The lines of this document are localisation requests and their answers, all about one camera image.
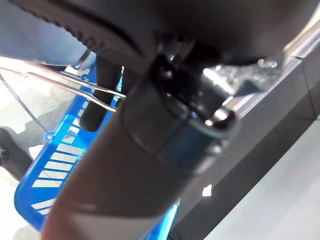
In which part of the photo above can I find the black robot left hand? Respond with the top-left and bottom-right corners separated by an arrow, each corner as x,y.
9,0 -> 316,240

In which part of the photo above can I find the silver wire basket handle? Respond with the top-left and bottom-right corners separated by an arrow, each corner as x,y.
0,66 -> 127,112

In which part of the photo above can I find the blue plastic shopping basket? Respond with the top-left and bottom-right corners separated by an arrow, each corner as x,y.
13,64 -> 181,240

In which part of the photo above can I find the dark drinks shelf unit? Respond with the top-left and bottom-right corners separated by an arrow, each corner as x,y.
172,22 -> 320,240

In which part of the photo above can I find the small white sticker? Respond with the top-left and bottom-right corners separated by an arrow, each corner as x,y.
201,184 -> 214,198

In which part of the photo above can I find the clear plastic shelf price rail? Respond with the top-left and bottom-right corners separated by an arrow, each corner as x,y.
282,23 -> 320,60
219,56 -> 300,113

